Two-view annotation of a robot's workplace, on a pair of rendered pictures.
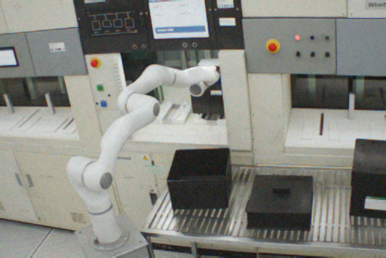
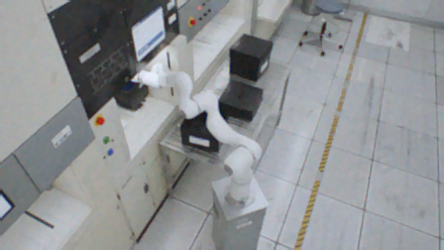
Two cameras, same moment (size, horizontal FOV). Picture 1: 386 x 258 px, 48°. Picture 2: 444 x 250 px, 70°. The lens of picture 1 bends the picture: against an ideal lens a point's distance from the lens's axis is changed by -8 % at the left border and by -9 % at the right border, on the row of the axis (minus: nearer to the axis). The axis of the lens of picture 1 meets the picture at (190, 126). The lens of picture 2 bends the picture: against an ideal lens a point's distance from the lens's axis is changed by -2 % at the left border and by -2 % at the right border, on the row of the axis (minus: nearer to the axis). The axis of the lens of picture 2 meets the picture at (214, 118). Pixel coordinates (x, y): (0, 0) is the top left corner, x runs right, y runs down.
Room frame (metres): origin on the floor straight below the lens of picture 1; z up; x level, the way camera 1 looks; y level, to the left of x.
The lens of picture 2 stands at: (1.70, 1.54, 2.51)
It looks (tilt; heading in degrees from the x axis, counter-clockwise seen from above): 45 degrees down; 275
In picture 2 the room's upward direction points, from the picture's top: 1 degrees clockwise
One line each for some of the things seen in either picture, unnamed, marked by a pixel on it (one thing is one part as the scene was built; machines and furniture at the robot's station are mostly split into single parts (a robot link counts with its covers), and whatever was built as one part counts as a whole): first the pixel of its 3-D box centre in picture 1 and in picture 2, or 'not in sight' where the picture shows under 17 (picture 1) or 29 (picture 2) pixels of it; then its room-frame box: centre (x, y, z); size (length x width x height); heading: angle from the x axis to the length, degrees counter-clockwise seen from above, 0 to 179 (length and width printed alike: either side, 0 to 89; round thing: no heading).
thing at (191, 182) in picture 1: (200, 178); (205, 127); (1.89, -0.02, 0.85); 0.28 x 0.28 x 0.17; 78
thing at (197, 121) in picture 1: (215, 113); (131, 103); (2.46, -0.16, 0.89); 0.22 x 0.21 x 0.04; 160
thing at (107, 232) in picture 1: (104, 222); (240, 185); (1.63, 0.45, 0.85); 0.19 x 0.19 x 0.18
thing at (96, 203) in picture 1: (88, 182); (239, 167); (1.65, 0.47, 1.07); 0.19 x 0.12 x 0.24; 49
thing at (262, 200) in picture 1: (281, 198); (240, 98); (1.66, -0.37, 0.83); 0.29 x 0.29 x 0.13; 72
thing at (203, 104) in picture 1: (212, 87); (126, 85); (2.47, -0.16, 1.06); 0.24 x 0.20 x 0.32; 70
